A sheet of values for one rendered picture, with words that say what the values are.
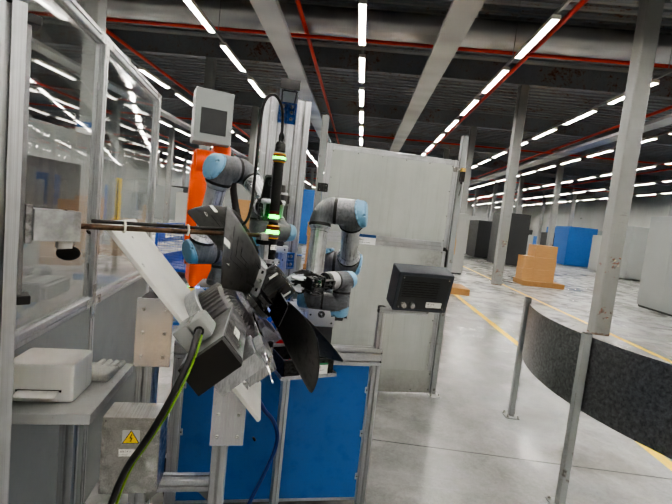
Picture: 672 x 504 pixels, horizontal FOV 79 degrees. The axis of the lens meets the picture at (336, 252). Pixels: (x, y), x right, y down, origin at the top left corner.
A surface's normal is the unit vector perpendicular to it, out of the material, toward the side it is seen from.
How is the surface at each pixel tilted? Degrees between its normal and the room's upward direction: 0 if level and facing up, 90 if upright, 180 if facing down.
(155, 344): 90
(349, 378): 90
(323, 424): 90
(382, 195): 90
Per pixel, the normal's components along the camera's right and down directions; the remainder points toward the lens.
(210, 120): 0.41, 0.12
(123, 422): 0.18, 0.11
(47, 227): 0.70, 0.14
